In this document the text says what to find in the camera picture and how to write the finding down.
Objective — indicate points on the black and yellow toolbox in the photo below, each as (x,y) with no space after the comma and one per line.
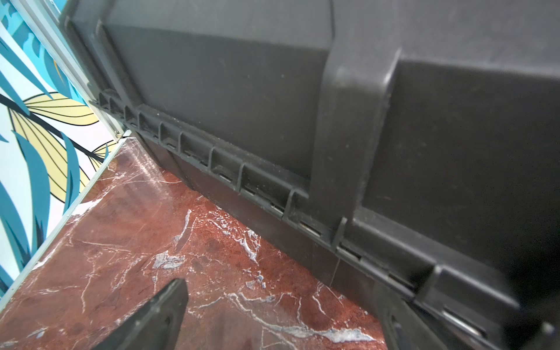
(411,144)

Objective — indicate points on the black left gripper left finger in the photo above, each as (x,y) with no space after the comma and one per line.
(155,325)

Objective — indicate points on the left aluminium corner post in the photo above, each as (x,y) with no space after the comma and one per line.
(44,18)

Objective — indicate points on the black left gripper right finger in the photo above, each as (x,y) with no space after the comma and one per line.
(404,325)

